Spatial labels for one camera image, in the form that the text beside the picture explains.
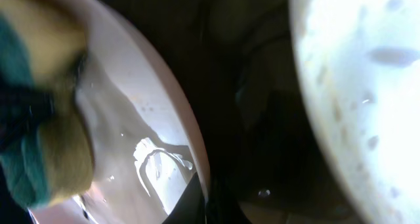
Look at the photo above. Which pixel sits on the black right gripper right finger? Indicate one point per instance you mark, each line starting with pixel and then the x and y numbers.
pixel 222 207

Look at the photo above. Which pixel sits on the pink rimmed plate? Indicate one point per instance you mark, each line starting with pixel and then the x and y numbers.
pixel 147 143

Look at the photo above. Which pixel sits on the green and yellow sponge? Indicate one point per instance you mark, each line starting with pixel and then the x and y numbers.
pixel 46 154

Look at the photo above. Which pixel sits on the large dark serving tray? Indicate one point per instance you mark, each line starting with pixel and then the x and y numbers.
pixel 234 61

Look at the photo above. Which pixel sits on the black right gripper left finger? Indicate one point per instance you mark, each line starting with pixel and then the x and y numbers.
pixel 190 208

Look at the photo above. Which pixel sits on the white plate with wet spots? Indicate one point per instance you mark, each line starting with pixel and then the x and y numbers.
pixel 358 68

